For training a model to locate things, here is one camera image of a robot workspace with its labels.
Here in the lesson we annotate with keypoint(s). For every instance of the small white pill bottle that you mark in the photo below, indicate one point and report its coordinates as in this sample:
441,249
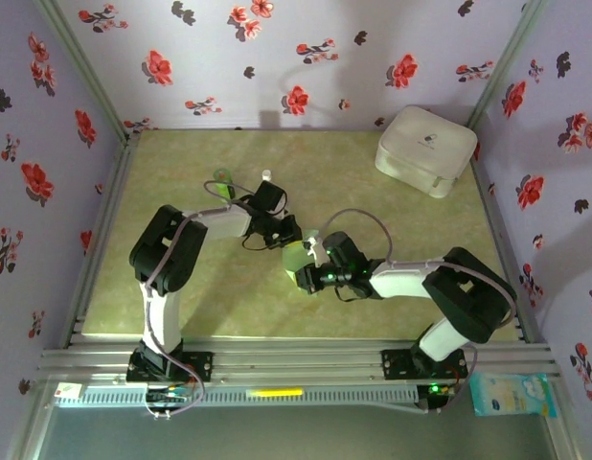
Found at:
266,173

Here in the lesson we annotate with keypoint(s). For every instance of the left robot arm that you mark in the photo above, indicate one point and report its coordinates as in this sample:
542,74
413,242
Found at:
166,249

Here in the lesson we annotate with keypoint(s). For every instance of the light green paper sheet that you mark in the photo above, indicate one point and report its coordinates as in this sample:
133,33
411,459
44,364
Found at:
293,261

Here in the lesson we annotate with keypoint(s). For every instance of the aluminium frame cross rail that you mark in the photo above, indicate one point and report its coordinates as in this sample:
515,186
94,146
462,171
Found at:
296,359

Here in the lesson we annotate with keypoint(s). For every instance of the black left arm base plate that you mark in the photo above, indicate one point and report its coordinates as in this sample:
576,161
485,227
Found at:
202,361

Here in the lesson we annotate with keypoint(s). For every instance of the white zippered case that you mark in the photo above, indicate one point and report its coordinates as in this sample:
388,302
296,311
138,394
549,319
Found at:
425,148

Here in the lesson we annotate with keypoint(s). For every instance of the white tag with red mark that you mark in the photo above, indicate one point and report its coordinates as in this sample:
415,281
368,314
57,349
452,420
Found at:
68,391

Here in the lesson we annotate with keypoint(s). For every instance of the green cylindrical bottle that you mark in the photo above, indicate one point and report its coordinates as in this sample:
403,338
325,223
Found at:
223,174

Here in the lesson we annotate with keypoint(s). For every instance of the blue wet wipes packet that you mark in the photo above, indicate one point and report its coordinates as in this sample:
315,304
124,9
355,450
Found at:
514,395

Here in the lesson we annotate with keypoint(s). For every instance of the yellow label strip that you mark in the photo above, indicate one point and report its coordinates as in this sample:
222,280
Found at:
274,392

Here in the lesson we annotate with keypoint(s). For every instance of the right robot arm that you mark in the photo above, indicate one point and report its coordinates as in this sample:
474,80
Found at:
468,292

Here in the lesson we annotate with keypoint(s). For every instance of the aluminium corner post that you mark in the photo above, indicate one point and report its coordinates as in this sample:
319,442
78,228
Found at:
507,62
87,72

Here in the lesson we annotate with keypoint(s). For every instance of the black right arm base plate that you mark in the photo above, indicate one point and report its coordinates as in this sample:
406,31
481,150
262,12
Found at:
396,364

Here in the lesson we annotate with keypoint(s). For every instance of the aluminium side rail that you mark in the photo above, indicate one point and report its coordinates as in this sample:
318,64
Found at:
486,191
111,191

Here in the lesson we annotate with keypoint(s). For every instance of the controller with green light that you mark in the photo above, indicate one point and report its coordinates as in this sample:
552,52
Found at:
435,390

